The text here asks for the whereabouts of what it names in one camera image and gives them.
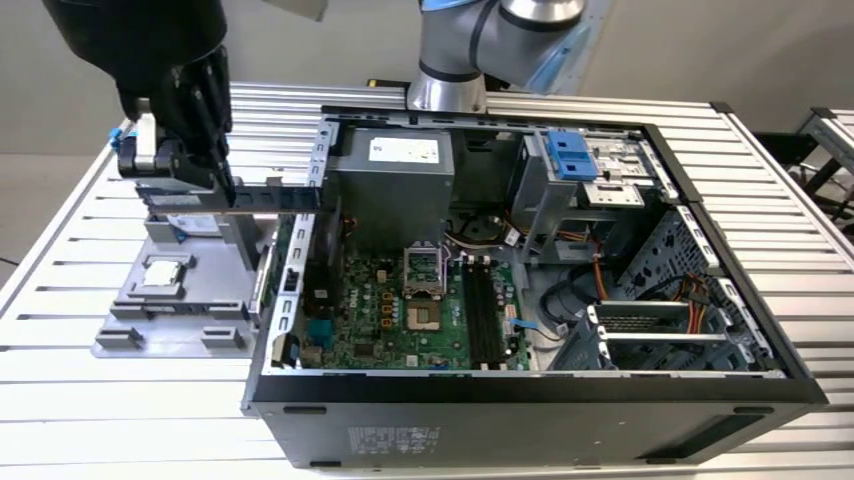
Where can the grey parts rack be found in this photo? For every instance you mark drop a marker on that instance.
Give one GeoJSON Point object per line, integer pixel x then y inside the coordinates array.
{"type": "Point", "coordinates": [207, 280]}

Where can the black open PC case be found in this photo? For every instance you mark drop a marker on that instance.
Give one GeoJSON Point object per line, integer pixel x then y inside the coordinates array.
{"type": "Point", "coordinates": [467, 435]}

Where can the RAM stick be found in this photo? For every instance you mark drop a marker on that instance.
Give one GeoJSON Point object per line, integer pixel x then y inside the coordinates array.
{"type": "Point", "coordinates": [176, 310]}
{"type": "Point", "coordinates": [273, 200]}

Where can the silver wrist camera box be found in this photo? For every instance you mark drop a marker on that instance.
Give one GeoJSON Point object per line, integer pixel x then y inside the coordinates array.
{"type": "Point", "coordinates": [300, 9]}

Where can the black case fan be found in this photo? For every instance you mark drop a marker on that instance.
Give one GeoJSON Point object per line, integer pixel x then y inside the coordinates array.
{"type": "Point", "coordinates": [327, 250]}

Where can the grey disk bay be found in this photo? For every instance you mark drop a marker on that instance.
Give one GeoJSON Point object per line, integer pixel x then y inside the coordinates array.
{"type": "Point", "coordinates": [640, 322]}

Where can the black RAM slot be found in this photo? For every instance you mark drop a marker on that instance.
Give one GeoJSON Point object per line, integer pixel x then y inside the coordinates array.
{"type": "Point", "coordinates": [471, 312]}
{"type": "Point", "coordinates": [488, 312]}
{"type": "Point", "coordinates": [480, 312]}
{"type": "Point", "coordinates": [498, 312]}

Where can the green graphics card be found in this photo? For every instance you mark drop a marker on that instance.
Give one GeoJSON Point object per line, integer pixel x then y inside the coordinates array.
{"type": "Point", "coordinates": [285, 232]}

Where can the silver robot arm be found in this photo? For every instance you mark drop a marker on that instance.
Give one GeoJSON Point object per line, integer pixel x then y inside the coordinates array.
{"type": "Point", "coordinates": [453, 50]}

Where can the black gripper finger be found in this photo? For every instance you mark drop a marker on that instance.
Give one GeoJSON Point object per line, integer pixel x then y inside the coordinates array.
{"type": "Point", "coordinates": [173, 125]}
{"type": "Point", "coordinates": [213, 100]}

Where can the CPU socket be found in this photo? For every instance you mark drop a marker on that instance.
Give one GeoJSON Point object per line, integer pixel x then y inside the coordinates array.
{"type": "Point", "coordinates": [424, 315]}

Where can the hard disk in blue carrier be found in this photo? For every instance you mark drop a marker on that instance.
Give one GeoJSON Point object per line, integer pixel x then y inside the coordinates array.
{"type": "Point", "coordinates": [193, 225]}

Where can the yellow tipped black plug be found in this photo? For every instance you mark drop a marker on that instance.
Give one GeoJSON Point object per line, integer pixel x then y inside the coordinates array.
{"type": "Point", "coordinates": [375, 82]}

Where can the grey power supply unit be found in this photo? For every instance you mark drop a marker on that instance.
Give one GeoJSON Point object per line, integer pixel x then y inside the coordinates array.
{"type": "Point", "coordinates": [393, 200]}

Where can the silver CPU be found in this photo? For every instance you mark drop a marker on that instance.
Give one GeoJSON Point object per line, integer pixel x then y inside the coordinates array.
{"type": "Point", "coordinates": [161, 274]}

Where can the large black square chip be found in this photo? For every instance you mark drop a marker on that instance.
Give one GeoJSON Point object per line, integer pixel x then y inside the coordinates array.
{"type": "Point", "coordinates": [363, 350]}

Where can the neighbouring metal slat table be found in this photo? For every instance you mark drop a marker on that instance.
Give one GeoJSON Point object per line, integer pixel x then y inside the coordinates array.
{"type": "Point", "coordinates": [830, 122]}

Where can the silver optical drive cage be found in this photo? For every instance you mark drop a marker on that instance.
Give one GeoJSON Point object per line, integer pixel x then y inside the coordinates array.
{"type": "Point", "coordinates": [614, 195]}

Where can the blue port connector block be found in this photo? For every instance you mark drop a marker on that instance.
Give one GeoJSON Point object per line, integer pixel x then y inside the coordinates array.
{"type": "Point", "coordinates": [320, 334]}

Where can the blue drive latch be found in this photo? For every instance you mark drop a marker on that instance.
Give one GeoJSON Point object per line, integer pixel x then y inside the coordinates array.
{"type": "Point", "coordinates": [570, 155]}

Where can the green motherboard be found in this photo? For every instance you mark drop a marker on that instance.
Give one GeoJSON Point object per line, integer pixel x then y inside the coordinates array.
{"type": "Point", "coordinates": [363, 272]}

